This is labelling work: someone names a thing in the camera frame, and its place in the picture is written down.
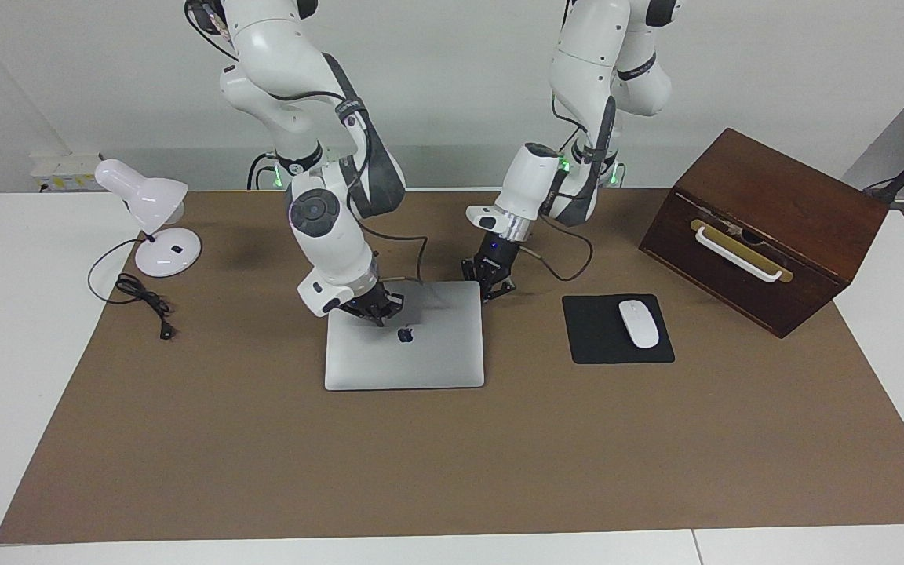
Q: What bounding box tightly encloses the white box handle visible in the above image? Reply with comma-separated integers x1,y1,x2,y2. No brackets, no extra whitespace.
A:
694,225,784,283

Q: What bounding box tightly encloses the brass handle plate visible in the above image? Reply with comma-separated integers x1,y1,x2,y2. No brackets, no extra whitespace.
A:
690,219,795,284

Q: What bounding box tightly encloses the white desk lamp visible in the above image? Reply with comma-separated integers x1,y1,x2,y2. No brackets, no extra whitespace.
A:
94,159,203,278

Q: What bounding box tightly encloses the white power strip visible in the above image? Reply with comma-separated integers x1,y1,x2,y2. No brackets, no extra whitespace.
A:
31,153,101,191

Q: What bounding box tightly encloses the black mouse pad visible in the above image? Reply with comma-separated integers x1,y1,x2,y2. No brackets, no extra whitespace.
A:
562,294,676,366

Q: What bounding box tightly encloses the silver grey laptop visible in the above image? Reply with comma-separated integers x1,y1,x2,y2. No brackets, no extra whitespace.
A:
324,280,486,392

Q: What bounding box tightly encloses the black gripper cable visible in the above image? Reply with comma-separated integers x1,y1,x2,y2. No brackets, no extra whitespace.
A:
342,94,429,285
519,212,594,282

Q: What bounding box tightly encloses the white computer mouse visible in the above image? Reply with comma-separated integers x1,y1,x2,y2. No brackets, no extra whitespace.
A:
618,299,661,350

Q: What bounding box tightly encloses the brown table mat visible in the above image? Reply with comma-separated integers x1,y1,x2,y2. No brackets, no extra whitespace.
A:
0,188,904,545

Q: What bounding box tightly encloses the black lamp power cable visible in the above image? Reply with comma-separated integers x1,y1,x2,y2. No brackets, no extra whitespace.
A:
88,238,178,342

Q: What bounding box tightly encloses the dark brown wooden box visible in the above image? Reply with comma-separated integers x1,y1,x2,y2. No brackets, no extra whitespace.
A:
638,128,891,339

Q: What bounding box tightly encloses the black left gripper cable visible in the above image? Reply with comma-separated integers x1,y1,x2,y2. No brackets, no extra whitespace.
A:
519,212,594,282

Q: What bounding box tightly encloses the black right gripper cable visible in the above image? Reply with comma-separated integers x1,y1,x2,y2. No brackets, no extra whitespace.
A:
342,94,429,285

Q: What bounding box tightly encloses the black right arm base cable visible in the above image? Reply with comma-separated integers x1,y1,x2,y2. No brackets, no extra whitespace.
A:
246,152,280,191

